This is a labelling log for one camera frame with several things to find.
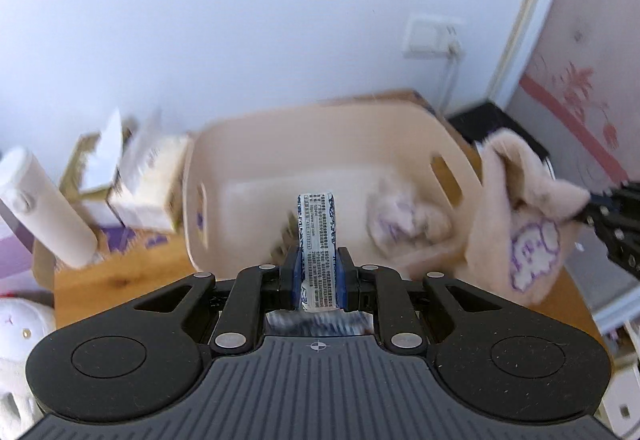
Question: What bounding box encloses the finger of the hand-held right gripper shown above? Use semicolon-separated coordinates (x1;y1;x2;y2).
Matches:
587;179;640;217
580;210;640;279

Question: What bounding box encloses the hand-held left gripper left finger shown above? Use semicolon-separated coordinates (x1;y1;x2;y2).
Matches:
132;246;304;356

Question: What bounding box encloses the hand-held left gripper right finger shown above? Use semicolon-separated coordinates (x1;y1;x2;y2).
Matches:
336;246;506;356

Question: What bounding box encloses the blue white printed packet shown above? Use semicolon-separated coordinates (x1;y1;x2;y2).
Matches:
265;191;374;337

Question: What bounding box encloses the beige plush pouch purple print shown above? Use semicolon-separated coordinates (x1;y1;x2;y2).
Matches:
365;174;454;254
465;129;592;307

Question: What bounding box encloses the beige plastic basket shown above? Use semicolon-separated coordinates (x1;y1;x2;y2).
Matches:
182;100;487;279

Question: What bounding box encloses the wooden desktop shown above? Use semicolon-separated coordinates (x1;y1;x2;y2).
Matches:
52;89;609;337

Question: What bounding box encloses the pink floral panel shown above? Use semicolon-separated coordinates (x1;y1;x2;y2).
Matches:
492;0;640;241

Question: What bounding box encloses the white plastic object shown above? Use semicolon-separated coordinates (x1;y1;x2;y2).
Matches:
599;367;640;440

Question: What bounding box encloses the white cardboard box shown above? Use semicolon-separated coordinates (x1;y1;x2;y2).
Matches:
107;109;191;235

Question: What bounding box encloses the purple patterned mat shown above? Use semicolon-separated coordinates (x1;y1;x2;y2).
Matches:
92;224;174;255

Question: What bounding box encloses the olive cardboard box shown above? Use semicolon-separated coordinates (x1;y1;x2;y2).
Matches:
60;109;133;228

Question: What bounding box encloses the white thermos bottle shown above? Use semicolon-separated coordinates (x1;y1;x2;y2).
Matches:
0;146;99;270

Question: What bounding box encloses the purple storage box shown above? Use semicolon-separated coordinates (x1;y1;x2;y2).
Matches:
0;215;37;293

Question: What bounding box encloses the white plush toy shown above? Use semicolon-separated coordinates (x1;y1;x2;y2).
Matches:
0;295;57;440

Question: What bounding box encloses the white plug and cable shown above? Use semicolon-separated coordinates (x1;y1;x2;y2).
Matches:
441;41;465;119

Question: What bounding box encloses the white wall outlet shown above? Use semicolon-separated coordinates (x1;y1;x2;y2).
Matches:
437;18;466;57

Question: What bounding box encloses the white wall switch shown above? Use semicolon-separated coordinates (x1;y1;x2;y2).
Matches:
402;13;444;58

